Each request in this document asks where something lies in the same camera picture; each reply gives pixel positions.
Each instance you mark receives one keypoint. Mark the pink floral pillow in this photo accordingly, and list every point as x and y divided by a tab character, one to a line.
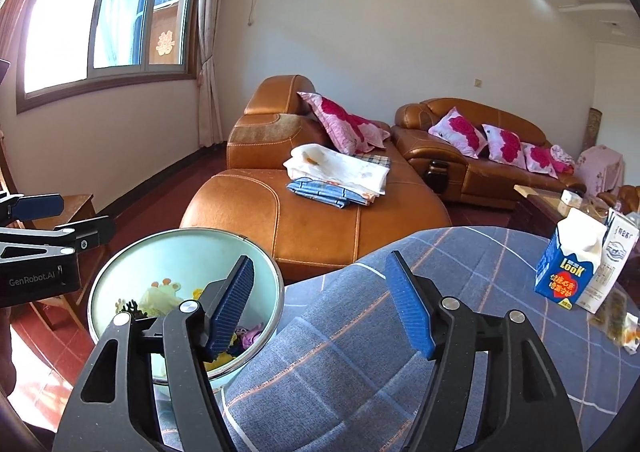
506	147
345	125
460	132
539	160

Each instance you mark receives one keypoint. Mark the beige curtain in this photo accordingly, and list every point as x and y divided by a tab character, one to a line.
210	57

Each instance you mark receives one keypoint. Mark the folded blue cloth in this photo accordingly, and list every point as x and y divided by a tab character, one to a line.
320	193

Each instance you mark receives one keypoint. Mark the purple wrapper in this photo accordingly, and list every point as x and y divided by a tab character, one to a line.
250	334

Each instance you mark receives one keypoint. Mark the blue milk carton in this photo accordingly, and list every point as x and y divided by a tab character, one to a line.
565	277

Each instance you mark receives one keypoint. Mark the window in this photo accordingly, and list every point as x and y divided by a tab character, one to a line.
115	17

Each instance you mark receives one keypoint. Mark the checkered cloth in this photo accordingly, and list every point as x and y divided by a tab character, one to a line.
375	161

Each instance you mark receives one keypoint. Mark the blue plaid tablecloth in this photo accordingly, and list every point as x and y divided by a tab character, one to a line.
325	357

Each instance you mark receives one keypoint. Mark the brown leather chaise sofa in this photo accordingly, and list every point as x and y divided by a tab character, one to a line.
300	217

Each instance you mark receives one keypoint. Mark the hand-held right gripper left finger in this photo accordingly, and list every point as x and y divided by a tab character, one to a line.
232	304

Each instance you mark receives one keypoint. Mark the wooden chair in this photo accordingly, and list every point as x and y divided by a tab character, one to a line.
80	204

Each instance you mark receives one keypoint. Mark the clear patterned snack wrapper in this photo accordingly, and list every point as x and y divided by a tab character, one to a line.
617	317

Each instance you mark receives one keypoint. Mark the white milk carton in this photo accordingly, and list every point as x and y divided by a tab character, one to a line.
612	267

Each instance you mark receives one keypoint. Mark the small white box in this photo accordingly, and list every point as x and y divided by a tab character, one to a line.
571	198

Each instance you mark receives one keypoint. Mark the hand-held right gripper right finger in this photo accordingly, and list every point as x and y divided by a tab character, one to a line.
410	307

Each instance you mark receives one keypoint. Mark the wooden coffee table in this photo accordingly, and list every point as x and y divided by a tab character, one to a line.
540	212

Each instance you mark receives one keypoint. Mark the folded pink blanket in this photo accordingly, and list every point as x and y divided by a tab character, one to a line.
562	160

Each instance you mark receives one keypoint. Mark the pink cloth cover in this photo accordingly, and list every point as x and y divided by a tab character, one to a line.
600	170

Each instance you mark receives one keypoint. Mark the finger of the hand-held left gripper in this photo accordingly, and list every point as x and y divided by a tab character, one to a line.
37	206
75	233

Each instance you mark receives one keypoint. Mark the brown leather armchair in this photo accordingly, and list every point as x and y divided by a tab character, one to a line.
627	197

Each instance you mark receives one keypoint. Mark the folded white cloth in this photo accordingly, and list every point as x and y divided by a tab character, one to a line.
340	172

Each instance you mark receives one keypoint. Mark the mint green trash bin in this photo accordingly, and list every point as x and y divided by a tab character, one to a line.
150	257

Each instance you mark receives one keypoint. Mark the yellow plastic wrapper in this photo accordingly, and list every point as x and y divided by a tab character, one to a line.
222	359

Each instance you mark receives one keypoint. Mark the tall patterned scroll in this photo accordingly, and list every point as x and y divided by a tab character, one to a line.
593	130

